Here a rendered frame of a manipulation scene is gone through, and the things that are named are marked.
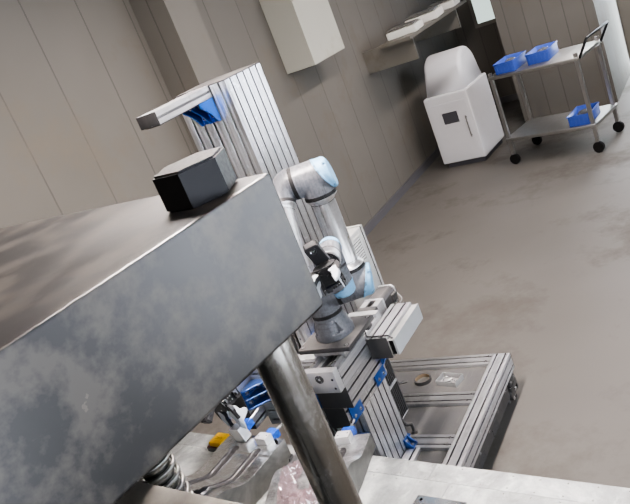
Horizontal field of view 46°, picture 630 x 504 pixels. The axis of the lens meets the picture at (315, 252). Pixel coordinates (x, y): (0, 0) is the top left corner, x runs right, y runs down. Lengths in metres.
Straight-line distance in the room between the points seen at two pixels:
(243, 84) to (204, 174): 1.90
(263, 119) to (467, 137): 5.23
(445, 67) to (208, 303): 7.16
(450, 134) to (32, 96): 4.72
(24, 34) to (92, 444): 3.93
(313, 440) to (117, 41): 4.18
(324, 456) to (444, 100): 6.94
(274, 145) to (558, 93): 6.14
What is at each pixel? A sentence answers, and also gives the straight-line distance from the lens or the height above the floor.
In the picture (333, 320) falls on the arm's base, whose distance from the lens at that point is 2.70.
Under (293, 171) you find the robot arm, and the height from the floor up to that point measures 1.67.
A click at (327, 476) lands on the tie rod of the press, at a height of 1.57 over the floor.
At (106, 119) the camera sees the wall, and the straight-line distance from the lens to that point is 4.78.
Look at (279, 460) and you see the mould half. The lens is 2.58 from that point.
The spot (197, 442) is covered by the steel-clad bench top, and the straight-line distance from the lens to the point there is 3.03.
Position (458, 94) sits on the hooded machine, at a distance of 7.80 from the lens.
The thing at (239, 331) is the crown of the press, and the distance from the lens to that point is 0.89.
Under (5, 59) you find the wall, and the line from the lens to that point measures 4.46.
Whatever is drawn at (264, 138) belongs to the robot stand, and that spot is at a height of 1.77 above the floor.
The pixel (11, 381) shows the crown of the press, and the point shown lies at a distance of 0.73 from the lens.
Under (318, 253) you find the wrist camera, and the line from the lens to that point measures 2.19.
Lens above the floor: 2.19
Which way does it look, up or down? 18 degrees down
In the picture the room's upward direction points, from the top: 22 degrees counter-clockwise
